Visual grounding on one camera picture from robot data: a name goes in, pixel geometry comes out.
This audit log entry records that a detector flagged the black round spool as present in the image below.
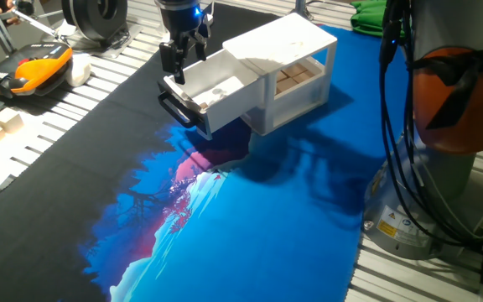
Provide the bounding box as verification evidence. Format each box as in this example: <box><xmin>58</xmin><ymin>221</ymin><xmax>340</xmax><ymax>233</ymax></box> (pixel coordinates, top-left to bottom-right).
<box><xmin>60</xmin><ymin>0</ymin><xmax>128</xmax><ymax>43</ymax></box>

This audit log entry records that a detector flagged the green cloth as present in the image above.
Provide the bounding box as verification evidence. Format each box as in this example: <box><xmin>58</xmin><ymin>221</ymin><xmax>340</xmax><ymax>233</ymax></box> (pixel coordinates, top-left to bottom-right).
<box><xmin>349</xmin><ymin>0</ymin><xmax>393</xmax><ymax>38</ymax></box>

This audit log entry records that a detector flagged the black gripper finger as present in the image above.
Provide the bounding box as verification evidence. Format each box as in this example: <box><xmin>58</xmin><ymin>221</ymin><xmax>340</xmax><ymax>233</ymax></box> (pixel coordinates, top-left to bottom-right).
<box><xmin>190</xmin><ymin>25</ymin><xmax>210</xmax><ymax>63</ymax></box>
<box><xmin>158</xmin><ymin>38</ymin><xmax>187</xmax><ymax>86</ymax></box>

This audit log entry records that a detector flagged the white cabinet frame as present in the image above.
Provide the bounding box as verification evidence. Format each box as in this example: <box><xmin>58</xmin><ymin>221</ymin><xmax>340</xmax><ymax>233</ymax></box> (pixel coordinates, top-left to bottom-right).
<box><xmin>222</xmin><ymin>12</ymin><xmax>338</xmax><ymax>137</ymax></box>

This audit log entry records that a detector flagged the blue landscape printed mat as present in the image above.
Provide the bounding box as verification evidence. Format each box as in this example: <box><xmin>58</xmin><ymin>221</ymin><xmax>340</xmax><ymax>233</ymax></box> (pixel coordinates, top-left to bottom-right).
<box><xmin>0</xmin><ymin>2</ymin><xmax>408</xmax><ymax>302</ymax></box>

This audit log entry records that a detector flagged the white power strip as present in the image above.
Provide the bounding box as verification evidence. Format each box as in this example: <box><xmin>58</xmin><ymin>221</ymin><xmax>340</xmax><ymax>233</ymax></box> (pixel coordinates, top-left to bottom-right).
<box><xmin>201</xmin><ymin>2</ymin><xmax>216</xmax><ymax>27</ymax></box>

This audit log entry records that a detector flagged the white plastic object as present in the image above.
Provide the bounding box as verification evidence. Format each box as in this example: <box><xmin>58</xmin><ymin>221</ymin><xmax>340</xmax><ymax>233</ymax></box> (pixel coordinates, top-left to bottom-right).
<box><xmin>65</xmin><ymin>53</ymin><xmax>92</xmax><ymax>88</ymax></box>

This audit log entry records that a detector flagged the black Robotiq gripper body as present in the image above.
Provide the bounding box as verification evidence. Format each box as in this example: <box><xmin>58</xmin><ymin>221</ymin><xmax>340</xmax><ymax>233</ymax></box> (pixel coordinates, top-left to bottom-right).
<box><xmin>155</xmin><ymin>0</ymin><xmax>210</xmax><ymax>44</ymax></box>

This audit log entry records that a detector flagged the brown wooden cube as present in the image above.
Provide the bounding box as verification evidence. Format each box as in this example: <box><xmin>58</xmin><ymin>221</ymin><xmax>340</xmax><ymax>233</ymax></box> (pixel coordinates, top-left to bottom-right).
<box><xmin>283</xmin><ymin>62</ymin><xmax>309</xmax><ymax>77</ymax></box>
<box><xmin>275</xmin><ymin>77</ymin><xmax>300</xmax><ymax>95</ymax></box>
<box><xmin>293</xmin><ymin>70</ymin><xmax>317</xmax><ymax>84</ymax></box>

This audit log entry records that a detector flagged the black velcro strap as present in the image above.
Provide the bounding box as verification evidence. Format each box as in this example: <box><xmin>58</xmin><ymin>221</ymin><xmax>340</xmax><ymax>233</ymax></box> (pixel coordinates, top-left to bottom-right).
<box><xmin>408</xmin><ymin>44</ymin><xmax>483</xmax><ymax>131</ymax></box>

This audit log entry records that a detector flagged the orange black teach pendant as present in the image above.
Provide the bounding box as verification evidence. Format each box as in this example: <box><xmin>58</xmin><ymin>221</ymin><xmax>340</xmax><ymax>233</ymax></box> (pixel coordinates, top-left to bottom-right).
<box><xmin>0</xmin><ymin>41</ymin><xmax>74</xmax><ymax>98</ymax></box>

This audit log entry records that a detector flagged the large pale wooden block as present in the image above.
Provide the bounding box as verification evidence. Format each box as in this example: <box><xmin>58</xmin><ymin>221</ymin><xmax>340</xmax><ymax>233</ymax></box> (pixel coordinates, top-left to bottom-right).
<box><xmin>0</xmin><ymin>107</ymin><xmax>24</xmax><ymax>134</ymax></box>

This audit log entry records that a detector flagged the black silver handheld device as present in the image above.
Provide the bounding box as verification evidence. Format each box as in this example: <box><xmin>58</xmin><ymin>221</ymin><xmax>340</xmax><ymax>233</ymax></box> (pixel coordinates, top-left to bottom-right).
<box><xmin>13</xmin><ymin>0</ymin><xmax>60</xmax><ymax>39</ymax></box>

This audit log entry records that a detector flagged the white drawer with black handle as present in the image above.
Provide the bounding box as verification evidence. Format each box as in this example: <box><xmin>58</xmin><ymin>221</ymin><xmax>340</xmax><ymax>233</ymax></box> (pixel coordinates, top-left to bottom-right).
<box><xmin>157</xmin><ymin>48</ymin><xmax>267</xmax><ymax>142</ymax></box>

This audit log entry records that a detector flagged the person's hand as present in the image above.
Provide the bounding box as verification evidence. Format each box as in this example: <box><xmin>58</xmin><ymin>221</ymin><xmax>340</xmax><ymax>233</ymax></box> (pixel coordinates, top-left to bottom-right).
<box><xmin>0</xmin><ymin>0</ymin><xmax>23</xmax><ymax>25</ymax></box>

